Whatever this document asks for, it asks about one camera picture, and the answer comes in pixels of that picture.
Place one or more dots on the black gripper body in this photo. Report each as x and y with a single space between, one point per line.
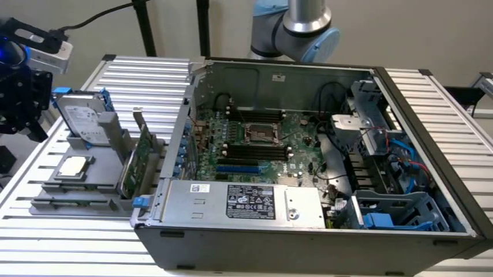
23 89

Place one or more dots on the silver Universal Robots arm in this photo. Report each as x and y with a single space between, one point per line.
303 17

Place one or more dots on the short black expansion slot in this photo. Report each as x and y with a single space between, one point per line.
223 177

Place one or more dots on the long black expansion slot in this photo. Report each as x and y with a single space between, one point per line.
237 162

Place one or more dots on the blue expansion slot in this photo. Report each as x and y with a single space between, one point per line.
237 169

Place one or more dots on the black RAM slot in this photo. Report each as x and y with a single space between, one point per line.
255 148
255 145
255 109
255 156
255 116
255 112
255 152

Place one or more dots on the small black box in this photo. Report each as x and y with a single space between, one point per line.
7 158

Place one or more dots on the hard disk with blue carrier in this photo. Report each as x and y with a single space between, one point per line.
83 115

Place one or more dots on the silver CPU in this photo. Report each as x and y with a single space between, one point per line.
75 166

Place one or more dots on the grey parts rack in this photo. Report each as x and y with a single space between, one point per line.
104 161

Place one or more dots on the green graphics card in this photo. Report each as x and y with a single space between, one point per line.
138 161

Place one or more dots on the blue case latch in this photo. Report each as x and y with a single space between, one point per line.
139 202

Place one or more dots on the black stand pole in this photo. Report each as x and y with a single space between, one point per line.
146 26
203 26

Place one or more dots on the silver power supply unit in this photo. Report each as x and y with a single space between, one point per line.
215 207

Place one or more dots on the CPU socket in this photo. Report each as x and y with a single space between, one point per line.
259 133

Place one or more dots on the green motherboard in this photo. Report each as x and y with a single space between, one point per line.
303 144

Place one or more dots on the black open PC case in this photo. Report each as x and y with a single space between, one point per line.
307 248

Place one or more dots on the grey metal disk bay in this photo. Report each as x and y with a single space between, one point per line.
369 127

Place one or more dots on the blue plastic disk bay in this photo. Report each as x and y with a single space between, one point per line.
400 210

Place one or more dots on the black flat box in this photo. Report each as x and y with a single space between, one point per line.
464 95

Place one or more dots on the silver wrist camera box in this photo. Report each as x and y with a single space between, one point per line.
50 56

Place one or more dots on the silver aluminium frame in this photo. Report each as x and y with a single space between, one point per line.
482 86

